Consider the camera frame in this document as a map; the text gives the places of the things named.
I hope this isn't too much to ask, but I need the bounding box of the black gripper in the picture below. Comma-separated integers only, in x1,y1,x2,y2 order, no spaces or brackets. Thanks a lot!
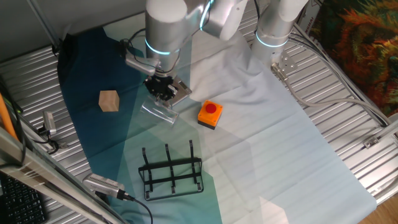
143,75,178,103

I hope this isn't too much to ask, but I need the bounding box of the clear glass cup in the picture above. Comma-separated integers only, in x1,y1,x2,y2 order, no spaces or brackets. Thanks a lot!
139,96,180,125

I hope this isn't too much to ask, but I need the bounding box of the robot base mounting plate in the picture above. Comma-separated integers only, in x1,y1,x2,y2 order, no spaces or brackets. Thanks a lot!
278,49,298,71

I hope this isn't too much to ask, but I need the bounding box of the silver digital kitchen scale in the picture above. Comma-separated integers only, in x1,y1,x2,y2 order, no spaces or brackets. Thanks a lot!
169,77,193,107

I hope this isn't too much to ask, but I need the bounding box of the grey square metal plate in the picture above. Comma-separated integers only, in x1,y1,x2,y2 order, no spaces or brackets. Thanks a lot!
125,52,161,77

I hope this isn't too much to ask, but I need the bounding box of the orange emergency stop button box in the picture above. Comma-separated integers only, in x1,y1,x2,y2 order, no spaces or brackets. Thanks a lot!
197,100,224,131

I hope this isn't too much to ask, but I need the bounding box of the wooden cube block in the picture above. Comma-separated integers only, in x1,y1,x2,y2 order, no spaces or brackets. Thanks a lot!
98,90,121,113

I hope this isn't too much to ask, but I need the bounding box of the teal white blue tablecloth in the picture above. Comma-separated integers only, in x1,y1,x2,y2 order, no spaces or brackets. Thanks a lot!
57,9,379,224

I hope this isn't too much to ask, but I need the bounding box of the grey metal pole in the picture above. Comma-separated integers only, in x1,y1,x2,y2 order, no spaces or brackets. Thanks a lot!
26,0,62,54

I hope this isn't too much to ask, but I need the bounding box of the orange pole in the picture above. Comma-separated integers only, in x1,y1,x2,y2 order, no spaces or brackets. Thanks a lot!
0,93,18,141

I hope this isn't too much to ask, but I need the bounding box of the white cardboard box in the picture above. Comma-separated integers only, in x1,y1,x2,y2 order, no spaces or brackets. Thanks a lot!
295,0,324,32

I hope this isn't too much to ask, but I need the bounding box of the black keyboard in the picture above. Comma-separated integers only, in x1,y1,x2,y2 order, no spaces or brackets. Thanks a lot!
0,174,47,224

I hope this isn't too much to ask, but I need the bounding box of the colourful orange green cloth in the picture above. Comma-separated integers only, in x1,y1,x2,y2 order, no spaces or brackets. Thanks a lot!
310,0,398,118

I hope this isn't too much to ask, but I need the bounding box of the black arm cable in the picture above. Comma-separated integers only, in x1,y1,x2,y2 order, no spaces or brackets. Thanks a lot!
119,27,181,75

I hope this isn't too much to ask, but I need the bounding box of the black wire cup rack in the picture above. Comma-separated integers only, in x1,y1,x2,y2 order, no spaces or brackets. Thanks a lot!
138,139,205,202

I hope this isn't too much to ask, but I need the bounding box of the black camera cable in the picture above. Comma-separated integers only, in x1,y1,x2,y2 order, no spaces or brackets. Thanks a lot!
116,189,154,224

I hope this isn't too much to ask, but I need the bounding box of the silver ribbed camera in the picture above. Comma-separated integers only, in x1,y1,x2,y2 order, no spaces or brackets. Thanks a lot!
82,173,121,198

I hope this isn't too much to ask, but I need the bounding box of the small silver camera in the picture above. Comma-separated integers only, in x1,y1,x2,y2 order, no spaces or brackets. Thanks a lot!
42,111,57,136

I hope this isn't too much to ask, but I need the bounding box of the small camera mount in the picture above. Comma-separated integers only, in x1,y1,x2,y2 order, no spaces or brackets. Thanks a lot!
30,124,68,155

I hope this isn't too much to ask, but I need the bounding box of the aluminium frame bar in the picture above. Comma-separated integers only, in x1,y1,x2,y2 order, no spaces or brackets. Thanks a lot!
0,127,128,224

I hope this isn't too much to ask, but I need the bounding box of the thick grey conduit hose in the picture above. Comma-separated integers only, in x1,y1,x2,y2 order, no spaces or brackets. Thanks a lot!
270,62,391,125

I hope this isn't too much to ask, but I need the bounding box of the robot base cable bundle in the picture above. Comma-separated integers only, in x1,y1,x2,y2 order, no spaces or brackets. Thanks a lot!
287,23,391,127

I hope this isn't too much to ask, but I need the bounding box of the metal table bracket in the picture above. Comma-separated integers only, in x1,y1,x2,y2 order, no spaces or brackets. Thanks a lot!
363,136,381,149

